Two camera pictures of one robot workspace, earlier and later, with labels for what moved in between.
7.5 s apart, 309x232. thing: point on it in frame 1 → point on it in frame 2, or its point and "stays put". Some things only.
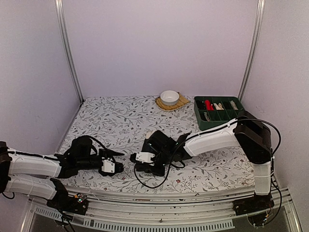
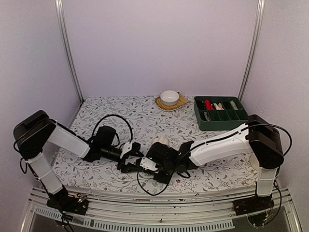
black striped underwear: (201, 104) stays put
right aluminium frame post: (259, 19) stays put
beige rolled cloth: (219, 107) stays put
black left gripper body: (102, 151) → (122, 164)
